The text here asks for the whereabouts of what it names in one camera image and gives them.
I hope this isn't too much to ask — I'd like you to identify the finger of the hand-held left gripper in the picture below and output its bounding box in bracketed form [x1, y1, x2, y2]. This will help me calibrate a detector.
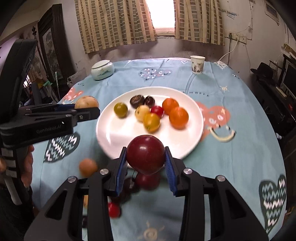
[25, 103, 76, 114]
[25, 107, 100, 121]

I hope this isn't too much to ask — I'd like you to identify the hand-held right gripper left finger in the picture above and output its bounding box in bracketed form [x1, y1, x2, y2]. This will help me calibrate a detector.
[24, 146, 128, 241]

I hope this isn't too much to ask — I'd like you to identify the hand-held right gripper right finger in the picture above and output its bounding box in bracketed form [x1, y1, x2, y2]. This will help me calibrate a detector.
[164, 146, 270, 241]

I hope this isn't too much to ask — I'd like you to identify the striped pepino melon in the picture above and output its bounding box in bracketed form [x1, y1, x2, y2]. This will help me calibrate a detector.
[74, 96, 99, 109]

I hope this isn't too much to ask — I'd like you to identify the large dark red plum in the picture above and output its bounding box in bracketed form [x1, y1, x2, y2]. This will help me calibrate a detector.
[126, 135, 166, 175]

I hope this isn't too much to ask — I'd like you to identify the white plate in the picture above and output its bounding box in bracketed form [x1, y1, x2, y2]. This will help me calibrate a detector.
[96, 86, 204, 160]

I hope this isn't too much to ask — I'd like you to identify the yellow-green round fruit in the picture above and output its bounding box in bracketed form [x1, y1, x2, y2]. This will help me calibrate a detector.
[114, 102, 128, 118]

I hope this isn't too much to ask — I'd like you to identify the red cherry tomato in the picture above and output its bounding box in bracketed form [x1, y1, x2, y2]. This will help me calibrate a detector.
[150, 106, 164, 118]
[108, 202, 121, 218]

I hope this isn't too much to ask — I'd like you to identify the dark brown mangosteen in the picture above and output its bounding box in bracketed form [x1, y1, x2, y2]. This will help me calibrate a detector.
[130, 95, 145, 109]

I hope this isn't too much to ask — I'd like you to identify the pale yellow round fruit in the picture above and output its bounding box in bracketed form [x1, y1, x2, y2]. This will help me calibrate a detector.
[135, 105, 151, 122]

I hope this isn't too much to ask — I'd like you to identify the orange-yellow smooth fruit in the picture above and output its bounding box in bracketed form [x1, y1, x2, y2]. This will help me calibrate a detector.
[143, 113, 161, 133]

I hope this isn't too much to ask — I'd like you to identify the mandarin orange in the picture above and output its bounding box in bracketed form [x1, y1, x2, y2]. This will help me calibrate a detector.
[162, 98, 179, 115]
[169, 107, 189, 129]

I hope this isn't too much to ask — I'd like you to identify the person's left hand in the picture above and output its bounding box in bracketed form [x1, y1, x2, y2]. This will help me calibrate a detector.
[21, 145, 35, 189]

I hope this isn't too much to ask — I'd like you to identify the clear plastic bag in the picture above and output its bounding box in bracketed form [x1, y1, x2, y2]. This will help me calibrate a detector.
[67, 70, 87, 88]

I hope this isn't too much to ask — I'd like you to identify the white ceramic lidded jar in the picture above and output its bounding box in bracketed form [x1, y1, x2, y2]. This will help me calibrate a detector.
[91, 60, 115, 81]

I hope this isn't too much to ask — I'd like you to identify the light blue printed tablecloth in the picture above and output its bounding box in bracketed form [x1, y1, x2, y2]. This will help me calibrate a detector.
[30, 57, 287, 241]

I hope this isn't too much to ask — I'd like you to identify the striped checkered curtain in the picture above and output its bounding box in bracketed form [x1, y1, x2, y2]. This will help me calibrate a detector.
[173, 0, 225, 46]
[74, 0, 158, 55]

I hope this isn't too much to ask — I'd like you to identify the printed paper cup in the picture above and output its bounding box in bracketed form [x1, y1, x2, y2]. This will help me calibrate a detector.
[190, 55, 206, 75]

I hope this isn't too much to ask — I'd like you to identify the bright window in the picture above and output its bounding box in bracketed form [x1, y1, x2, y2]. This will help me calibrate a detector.
[146, 0, 176, 36]

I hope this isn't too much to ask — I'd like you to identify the black desk rack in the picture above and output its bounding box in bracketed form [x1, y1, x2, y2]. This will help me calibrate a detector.
[251, 53, 296, 144]

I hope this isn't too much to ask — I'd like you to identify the black hat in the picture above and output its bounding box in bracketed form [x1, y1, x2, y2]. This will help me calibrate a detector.
[250, 62, 275, 80]

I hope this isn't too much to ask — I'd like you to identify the computer monitor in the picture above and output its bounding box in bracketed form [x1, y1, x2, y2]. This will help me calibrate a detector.
[281, 59, 296, 95]

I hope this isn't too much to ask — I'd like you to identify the dark framed wall picture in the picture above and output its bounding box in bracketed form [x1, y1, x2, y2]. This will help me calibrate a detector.
[37, 3, 72, 81]

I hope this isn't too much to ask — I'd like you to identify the white power cable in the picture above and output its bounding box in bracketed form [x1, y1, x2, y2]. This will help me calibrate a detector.
[216, 39, 238, 64]

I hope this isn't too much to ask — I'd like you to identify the white wall power socket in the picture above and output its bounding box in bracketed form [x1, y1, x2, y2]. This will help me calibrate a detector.
[225, 32, 248, 44]

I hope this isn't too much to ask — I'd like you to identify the white wall panel box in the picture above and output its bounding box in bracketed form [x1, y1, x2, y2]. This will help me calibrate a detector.
[264, 1, 280, 22]

